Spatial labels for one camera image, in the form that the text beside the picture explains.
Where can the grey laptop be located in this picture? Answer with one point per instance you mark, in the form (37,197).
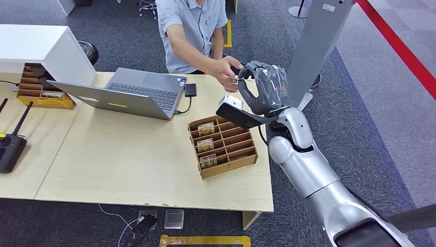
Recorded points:
(146,90)

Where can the small black box device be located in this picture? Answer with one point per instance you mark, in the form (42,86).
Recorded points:
(190,90)

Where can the dark grey bar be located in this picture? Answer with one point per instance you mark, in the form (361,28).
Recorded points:
(408,218)

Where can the black power adapter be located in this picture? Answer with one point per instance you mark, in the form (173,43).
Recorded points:
(144,226)

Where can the pale wooden desk leg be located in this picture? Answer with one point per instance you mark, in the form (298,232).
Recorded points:
(250,220)

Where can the pale hotel key card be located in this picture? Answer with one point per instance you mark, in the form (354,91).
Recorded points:
(208,161)

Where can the person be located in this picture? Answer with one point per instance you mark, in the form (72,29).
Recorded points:
(190,27)

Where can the grey floor socket plate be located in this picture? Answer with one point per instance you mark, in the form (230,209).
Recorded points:
(148,213)

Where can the red barrier belt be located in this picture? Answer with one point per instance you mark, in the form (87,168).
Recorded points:
(395,42)

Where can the yellow floor tape strip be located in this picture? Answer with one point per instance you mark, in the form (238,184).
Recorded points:
(228,34)

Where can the silver floor socket plate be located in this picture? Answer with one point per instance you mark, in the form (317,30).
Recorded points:
(174,219)

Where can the tall grey pillar stand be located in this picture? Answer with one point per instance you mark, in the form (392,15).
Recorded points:
(316,44)

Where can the yellow floor tape frame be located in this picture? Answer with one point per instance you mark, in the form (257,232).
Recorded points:
(204,240)

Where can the wooden organizer with yellow base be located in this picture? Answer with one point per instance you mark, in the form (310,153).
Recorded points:
(30,89)

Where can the white desktop cabinet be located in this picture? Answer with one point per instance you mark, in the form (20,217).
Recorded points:
(34,44)

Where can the orange hotel key card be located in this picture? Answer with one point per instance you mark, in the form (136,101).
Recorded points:
(206,129)
(205,146)

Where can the person's right hand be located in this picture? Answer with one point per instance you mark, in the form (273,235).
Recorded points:
(224,73)

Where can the ribbed grey right robot arm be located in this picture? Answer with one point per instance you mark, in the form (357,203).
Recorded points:
(306,170)

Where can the wooden card organizer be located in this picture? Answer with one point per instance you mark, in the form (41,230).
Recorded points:
(228,168)

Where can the key card in yellow-based organizer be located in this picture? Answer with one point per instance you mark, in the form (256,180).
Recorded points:
(52,95)

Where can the silver stanchion base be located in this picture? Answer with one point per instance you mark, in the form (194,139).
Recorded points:
(298,13)

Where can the office chair wheel base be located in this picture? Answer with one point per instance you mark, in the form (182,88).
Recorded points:
(148,5)

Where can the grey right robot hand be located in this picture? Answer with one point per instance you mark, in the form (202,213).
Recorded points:
(269,88)

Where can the person's right forearm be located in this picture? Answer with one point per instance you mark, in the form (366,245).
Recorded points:
(196,58)

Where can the black router with antennas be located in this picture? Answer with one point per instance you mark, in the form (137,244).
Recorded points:
(12,153)

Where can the white furniture panel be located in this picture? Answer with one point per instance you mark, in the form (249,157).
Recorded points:
(66,5)

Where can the black round stool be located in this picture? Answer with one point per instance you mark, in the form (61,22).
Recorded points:
(89,53)

